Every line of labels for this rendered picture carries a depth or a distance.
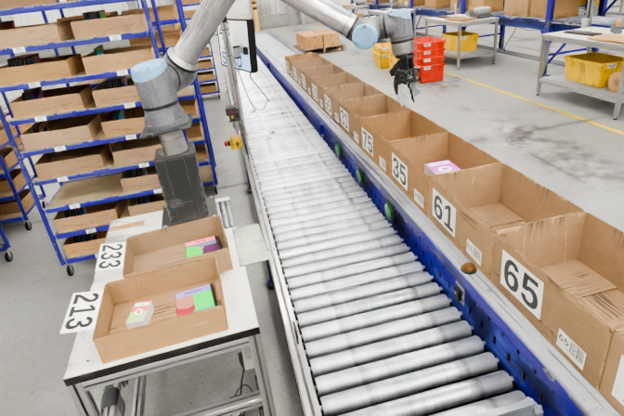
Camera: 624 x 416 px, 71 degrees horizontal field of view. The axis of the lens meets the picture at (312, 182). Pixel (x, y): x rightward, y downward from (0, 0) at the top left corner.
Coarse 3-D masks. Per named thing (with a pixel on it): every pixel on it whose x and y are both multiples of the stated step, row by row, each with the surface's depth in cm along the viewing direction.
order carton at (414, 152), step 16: (400, 144) 192; (416, 144) 194; (432, 144) 196; (448, 144) 197; (464, 144) 184; (400, 160) 179; (416, 160) 197; (432, 160) 199; (464, 160) 186; (480, 160) 174; (496, 160) 164; (416, 176) 166
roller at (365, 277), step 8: (408, 264) 160; (416, 264) 160; (368, 272) 159; (376, 272) 158; (384, 272) 158; (392, 272) 158; (400, 272) 158; (336, 280) 156; (344, 280) 156; (352, 280) 156; (360, 280) 156; (304, 288) 154; (312, 288) 154; (320, 288) 154; (328, 288) 154; (296, 296) 152
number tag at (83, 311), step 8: (72, 296) 144; (80, 296) 144; (88, 296) 144; (96, 296) 145; (72, 304) 140; (80, 304) 141; (88, 304) 141; (96, 304) 141; (72, 312) 137; (80, 312) 137; (88, 312) 137; (96, 312) 138; (64, 320) 133; (72, 320) 133; (80, 320) 134; (88, 320) 134; (96, 320) 134; (64, 328) 130; (72, 328) 131; (80, 328) 131; (88, 328) 131
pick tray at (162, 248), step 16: (192, 224) 186; (208, 224) 189; (128, 240) 179; (144, 240) 182; (160, 240) 185; (176, 240) 187; (192, 240) 189; (224, 240) 186; (128, 256) 172; (144, 256) 182; (160, 256) 180; (176, 256) 179; (192, 256) 161; (208, 256) 163; (224, 256) 165; (128, 272) 165; (144, 272) 157
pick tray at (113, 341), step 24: (192, 264) 158; (216, 264) 155; (120, 288) 154; (144, 288) 157; (168, 288) 159; (192, 288) 159; (216, 288) 158; (120, 312) 151; (168, 312) 148; (192, 312) 133; (216, 312) 136; (96, 336) 130; (120, 336) 129; (144, 336) 132; (168, 336) 134; (192, 336) 136
